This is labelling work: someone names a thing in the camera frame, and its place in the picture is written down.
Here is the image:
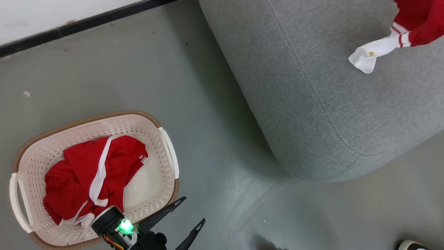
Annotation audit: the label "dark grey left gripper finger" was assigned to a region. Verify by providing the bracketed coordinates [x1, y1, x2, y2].
[174, 218, 206, 250]
[138, 196, 187, 234]

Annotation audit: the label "black and white shoe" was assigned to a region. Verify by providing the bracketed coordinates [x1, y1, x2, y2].
[398, 239, 430, 250]

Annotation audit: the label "red jersey with black lettering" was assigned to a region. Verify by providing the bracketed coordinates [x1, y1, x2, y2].
[391, 0, 444, 48]

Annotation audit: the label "cream perforated laundry basket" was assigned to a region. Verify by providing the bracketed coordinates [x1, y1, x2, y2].
[9, 110, 180, 250]

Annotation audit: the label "white cloth piece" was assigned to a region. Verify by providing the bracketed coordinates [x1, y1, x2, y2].
[348, 34, 400, 74]

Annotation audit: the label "black baseboard strip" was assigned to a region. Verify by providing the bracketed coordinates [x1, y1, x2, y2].
[0, 0, 178, 59]

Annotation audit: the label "black left gripper body green band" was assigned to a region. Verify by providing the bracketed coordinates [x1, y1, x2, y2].
[116, 218, 168, 250]

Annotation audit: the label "grey fabric sofa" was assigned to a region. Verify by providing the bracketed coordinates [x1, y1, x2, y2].
[198, 0, 444, 183]

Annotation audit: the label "red shorts with white stripe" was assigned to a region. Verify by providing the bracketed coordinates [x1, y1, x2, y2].
[43, 135, 149, 228]

